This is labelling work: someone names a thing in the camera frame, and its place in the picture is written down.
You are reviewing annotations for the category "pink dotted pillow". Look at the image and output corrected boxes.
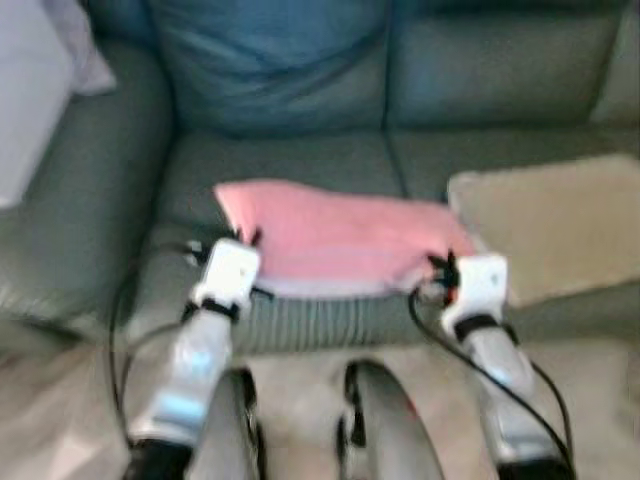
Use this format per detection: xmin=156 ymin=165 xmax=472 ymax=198
xmin=212 ymin=179 xmax=480 ymax=300

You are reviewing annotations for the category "blue sofa cushion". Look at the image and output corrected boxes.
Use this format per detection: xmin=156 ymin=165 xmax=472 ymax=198
xmin=148 ymin=0 xmax=393 ymax=138

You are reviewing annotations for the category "green leather sofa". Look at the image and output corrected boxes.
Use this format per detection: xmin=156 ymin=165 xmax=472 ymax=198
xmin=0 ymin=0 xmax=640 ymax=358

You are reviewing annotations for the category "beige flat cushion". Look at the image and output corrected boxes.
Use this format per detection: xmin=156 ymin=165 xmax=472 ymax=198
xmin=446 ymin=152 xmax=640 ymax=310

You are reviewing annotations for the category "silver right robot leg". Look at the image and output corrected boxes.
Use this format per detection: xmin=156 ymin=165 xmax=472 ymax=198
xmin=336 ymin=359 xmax=448 ymax=480

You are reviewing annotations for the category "silver robot leg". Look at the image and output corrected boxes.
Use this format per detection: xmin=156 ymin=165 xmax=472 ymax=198
xmin=336 ymin=359 xmax=448 ymax=480
xmin=188 ymin=367 xmax=268 ymax=480

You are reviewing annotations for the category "silver left robot leg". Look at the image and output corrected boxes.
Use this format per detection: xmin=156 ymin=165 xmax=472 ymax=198
xmin=188 ymin=367 xmax=268 ymax=480

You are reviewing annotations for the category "white panel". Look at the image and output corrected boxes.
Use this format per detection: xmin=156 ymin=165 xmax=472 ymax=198
xmin=0 ymin=0 xmax=77 ymax=210

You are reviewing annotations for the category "lilac cloth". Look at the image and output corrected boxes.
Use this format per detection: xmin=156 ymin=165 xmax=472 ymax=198
xmin=40 ymin=0 xmax=119 ymax=97

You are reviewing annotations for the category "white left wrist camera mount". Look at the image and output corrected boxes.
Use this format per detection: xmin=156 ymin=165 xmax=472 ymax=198
xmin=194 ymin=237 xmax=264 ymax=312

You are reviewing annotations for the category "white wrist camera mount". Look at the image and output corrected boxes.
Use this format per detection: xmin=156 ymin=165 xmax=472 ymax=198
xmin=194 ymin=237 xmax=264 ymax=312
xmin=441 ymin=254 xmax=510 ymax=337

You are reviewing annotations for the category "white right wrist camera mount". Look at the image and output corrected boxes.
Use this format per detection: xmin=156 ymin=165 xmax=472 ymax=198
xmin=441 ymin=254 xmax=510 ymax=337

